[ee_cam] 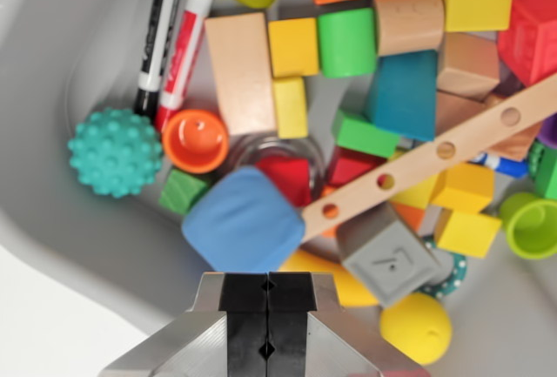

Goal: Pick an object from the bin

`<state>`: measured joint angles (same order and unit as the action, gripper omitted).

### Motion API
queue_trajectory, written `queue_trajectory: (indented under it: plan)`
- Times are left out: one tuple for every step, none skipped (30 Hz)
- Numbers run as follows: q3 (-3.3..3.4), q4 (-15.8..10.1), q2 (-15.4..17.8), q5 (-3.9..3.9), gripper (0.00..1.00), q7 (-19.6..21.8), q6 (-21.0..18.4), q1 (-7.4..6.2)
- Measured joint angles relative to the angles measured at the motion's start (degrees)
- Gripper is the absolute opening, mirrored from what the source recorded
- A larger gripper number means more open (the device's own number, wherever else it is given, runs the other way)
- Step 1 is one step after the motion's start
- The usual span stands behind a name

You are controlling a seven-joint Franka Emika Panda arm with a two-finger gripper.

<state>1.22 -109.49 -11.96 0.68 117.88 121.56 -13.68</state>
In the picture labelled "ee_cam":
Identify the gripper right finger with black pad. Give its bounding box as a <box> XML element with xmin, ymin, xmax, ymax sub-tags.
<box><xmin>268</xmin><ymin>271</ymin><xmax>432</xmax><ymax>377</ymax></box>

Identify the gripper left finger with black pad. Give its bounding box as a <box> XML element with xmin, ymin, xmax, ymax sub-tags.
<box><xmin>99</xmin><ymin>271</ymin><xmax>270</xmax><ymax>377</ymax></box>

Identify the grey plastic bin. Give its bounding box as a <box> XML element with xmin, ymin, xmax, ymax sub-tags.
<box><xmin>0</xmin><ymin>0</ymin><xmax>557</xmax><ymax>377</ymax></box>

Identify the blue soft fabric cube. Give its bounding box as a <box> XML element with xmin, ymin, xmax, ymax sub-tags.
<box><xmin>181</xmin><ymin>166</ymin><xmax>305</xmax><ymax>273</ymax></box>

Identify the grey embossed rubber cube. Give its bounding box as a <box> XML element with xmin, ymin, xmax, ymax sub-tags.
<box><xmin>337</xmin><ymin>202</ymin><xmax>443</xmax><ymax>308</ymax></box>

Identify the yellow egg shaped toy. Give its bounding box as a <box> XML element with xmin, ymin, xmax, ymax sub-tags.
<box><xmin>378</xmin><ymin>292</ymin><xmax>453</xmax><ymax>366</ymax></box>

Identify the small green wooden block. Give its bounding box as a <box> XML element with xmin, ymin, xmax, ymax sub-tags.
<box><xmin>158</xmin><ymin>169</ymin><xmax>210</xmax><ymax>216</ymax></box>

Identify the clear glass jar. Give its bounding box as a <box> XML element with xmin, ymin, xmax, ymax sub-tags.
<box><xmin>237</xmin><ymin>137</ymin><xmax>327</xmax><ymax>208</ymax></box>

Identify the teal white dotted toy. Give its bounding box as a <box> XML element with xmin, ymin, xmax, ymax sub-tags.
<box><xmin>417</xmin><ymin>237</ymin><xmax>469</xmax><ymax>300</ymax></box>

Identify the yellow wooden block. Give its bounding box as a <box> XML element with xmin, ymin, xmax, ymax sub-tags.
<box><xmin>434</xmin><ymin>207</ymin><xmax>503</xmax><ymax>259</ymax></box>
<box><xmin>272</xmin><ymin>76</ymin><xmax>309</xmax><ymax>139</ymax></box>
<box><xmin>267</xmin><ymin>17</ymin><xmax>321</xmax><ymax>78</ymax></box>
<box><xmin>430</xmin><ymin>162</ymin><xmax>496</xmax><ymax>215</ymax></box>
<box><xmin>389</xmin><ymin>172</ymin><xmax>440</xmax><ymax>211</ymax></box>

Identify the orange plastic cup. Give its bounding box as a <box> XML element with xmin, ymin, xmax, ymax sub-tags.
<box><xmin>161</xmin><ymin>109</ymin><xmax>231</xmax><ymax>175</ymax></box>

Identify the wooden strip with holes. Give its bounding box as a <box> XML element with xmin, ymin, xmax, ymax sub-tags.
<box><xmin>301</xmin><ymin>72</ymin><xmax>557</xmax><ymax>241</ymax></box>

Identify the teal spiky rubber ball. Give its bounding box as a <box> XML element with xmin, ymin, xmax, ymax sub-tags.
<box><xmin>67</xmin><ymin>107</ymin><xmax>165</xmax><ymax>199</ymax></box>

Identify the large natural wooden block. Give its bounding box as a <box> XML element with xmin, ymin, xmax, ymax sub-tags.
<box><xmin>204</xmin><ymin>11</ymin><xmax>279</xmax><ymax>137</ymax></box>

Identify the lime green plastic cup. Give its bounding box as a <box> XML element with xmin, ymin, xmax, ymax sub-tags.
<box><xmin>499</xmin><ymin>192</ymin><xmax>557</xmax><ymax>260</ymax></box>

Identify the teal wooden block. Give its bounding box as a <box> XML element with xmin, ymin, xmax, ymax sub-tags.
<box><xmin>365</xmin><ymin>50</ymin><xmax>439</xmax><ymax>143</ymax></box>

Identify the blue dry erase marker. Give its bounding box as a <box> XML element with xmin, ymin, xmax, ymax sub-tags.
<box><xmin>469</xmin><ymin>152</ymin><xmax>530</xmax><ymax>178</ymax></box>

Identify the red dry erase marker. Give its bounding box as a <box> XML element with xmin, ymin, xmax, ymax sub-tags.
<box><xmin>154</xmin><ymin>0</ymin><xmax>217</xmax><ymax>132</ymax></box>

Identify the green wooden cylinder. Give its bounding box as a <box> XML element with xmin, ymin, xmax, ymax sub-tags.
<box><xmin>316</xmin><ymin>7</ymin><xmax>378</xmax><ymax>80</ymax></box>

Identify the black dry erase marker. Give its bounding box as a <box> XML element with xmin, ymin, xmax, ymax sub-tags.
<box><xmin>132</xmin><ymin>0</ymin><xmax>184</xmax><ymax>119</ymax></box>

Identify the purple plastic cup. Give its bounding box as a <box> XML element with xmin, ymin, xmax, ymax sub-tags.
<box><xmin>537</xmin><ymin>113</ymin><xmax>557</xmax><ymax>150</ymax></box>

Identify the red embossed rubber cube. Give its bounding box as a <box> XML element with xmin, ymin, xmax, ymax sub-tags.
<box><xmin>498</xmin><ymin>0</ymin><xmax>557</xmax><ymax>89</ymax></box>

